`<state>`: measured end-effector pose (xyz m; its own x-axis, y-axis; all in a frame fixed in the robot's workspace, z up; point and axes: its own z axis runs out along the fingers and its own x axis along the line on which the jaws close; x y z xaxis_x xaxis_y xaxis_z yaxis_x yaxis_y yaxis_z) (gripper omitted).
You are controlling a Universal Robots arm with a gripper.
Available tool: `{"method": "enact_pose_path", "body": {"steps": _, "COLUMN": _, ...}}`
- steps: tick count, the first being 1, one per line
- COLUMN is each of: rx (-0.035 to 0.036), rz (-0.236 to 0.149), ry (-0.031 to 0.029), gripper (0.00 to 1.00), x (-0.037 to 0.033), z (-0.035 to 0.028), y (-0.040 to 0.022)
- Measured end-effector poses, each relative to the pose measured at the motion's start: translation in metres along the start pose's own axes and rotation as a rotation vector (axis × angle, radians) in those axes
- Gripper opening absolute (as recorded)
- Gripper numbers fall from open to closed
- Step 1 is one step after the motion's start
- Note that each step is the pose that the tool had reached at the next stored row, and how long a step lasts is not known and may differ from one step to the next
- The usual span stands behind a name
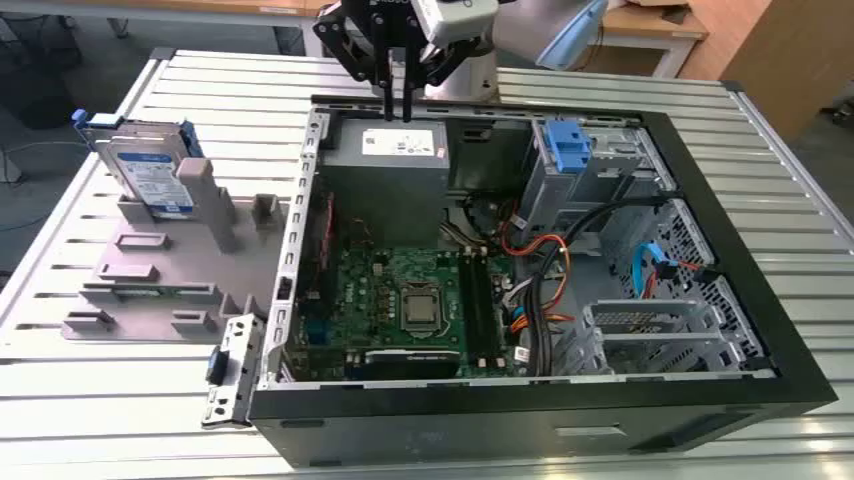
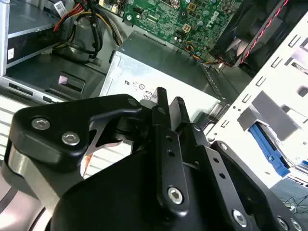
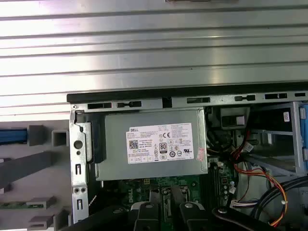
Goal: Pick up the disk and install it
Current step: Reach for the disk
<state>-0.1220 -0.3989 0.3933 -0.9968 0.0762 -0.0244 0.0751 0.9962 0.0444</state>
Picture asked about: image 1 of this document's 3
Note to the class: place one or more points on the blue drive bay latch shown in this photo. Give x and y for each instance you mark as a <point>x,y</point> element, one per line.
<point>567,150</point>

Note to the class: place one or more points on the wooden desk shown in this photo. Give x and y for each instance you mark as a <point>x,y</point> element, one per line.
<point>654,25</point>

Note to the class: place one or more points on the CPU socket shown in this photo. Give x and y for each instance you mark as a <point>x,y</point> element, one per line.
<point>420,331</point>

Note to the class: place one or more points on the black PC case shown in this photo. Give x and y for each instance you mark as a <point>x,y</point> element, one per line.
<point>467,435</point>

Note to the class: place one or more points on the metal expansion card bracket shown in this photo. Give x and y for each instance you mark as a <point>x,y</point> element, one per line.
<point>236,350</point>

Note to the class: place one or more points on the black RAM slot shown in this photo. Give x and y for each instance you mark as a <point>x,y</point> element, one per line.
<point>486,300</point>
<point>471,300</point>

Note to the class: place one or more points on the grey parts rack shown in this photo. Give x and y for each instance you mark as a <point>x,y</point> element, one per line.
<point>174,260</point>

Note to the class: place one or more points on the wooden cabinet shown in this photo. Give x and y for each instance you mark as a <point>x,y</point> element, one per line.
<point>787,50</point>

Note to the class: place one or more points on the black graphics card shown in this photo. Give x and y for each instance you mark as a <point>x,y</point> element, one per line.
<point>414,362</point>

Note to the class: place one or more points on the hard disk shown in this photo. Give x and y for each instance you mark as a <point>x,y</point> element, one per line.
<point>156,180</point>

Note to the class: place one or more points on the green RAM stick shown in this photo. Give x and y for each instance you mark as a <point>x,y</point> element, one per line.
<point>167,288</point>

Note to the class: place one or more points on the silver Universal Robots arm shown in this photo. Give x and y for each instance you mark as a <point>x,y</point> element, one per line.
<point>467,75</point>

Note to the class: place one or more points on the silver CPU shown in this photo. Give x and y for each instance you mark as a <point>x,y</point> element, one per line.
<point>419,309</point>

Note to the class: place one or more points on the green motherboard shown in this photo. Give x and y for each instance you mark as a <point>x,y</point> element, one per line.
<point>374,320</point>

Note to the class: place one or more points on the white workbench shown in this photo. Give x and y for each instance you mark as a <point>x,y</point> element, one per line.
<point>200,10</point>

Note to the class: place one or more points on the black waste bin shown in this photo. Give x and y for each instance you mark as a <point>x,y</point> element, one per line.
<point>40,95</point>

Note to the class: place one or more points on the grey power supply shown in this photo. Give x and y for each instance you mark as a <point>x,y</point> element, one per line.
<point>387,200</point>

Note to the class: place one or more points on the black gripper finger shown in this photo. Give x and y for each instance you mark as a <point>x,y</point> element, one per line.
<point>407,75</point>
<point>386,75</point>

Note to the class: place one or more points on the metal optical drive cage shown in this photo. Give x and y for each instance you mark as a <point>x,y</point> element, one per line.
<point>567,195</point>

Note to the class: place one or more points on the metal disk bay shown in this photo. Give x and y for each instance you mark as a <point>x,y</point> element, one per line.
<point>661,337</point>

